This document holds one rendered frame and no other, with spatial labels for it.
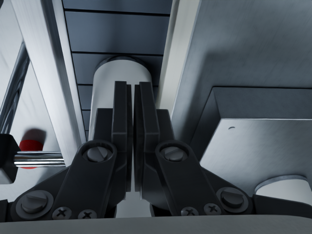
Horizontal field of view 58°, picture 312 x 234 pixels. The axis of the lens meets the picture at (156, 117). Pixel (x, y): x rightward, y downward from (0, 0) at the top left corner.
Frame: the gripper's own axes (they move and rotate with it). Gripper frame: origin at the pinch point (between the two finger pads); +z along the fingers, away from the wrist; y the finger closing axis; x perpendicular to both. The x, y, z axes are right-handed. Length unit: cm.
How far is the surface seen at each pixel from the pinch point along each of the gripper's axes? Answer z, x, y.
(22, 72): 15.2, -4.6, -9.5
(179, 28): 8.0, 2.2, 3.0
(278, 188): 20.2, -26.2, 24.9
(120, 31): 12.3, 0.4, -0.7
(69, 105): 4.8, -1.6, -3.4
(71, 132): 5.1, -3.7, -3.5
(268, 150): 18.9, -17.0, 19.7
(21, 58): 16.8, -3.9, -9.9
